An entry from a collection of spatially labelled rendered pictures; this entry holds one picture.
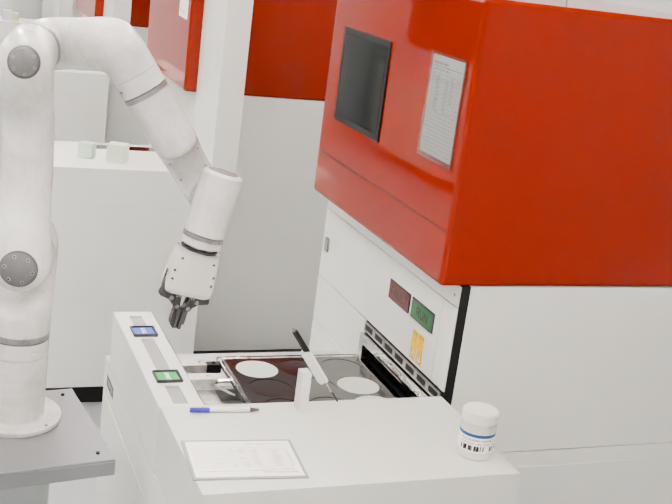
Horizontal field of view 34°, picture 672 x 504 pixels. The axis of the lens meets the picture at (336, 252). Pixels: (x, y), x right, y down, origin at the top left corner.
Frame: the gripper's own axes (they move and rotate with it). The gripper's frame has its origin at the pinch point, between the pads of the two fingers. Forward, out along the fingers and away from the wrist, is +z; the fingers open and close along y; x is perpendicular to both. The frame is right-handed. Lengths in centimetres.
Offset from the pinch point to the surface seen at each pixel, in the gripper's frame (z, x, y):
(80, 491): 108, -128, -28
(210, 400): 20.6, -9.9, -16.4
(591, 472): 14, 11, -107
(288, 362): 13.8, -25.6, -38.8
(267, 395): 16.1, -7.4, -28.1
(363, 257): -12, -41, -57
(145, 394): 19.1, -3.5, 0.5
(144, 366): 15.9, -11.2, 0.1
